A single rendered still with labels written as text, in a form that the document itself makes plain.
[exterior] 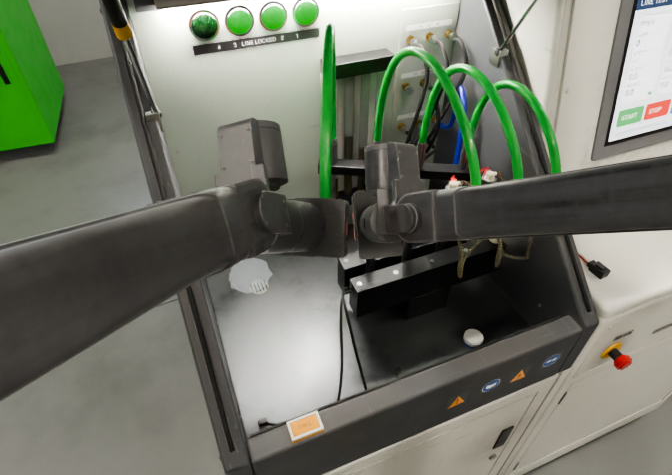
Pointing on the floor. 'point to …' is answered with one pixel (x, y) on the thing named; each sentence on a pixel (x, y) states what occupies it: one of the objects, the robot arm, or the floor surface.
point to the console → (658, 308)
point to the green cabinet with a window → (25, 77)
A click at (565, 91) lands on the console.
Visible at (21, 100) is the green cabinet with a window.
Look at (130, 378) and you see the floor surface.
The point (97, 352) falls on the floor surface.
